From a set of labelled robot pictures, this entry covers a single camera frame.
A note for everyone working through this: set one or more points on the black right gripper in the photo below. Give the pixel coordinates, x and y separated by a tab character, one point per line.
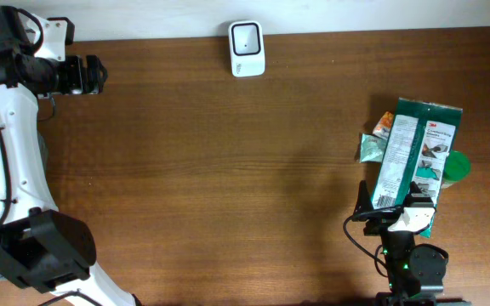
380	218

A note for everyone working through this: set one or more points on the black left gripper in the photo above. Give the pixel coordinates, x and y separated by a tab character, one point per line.
76	84

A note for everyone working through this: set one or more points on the teal snack packet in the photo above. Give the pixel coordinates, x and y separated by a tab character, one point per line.
372	148

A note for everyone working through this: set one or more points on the green 3M gloves package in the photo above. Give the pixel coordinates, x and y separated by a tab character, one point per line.
419	143

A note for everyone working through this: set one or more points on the small orange carton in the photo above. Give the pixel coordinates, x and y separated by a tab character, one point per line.
384	125

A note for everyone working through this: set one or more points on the green lid jar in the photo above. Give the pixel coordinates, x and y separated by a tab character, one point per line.
457	168

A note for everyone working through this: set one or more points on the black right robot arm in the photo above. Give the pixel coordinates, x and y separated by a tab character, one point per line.
415	272

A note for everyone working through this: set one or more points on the white barcode scanner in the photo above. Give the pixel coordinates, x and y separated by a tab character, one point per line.
247	50

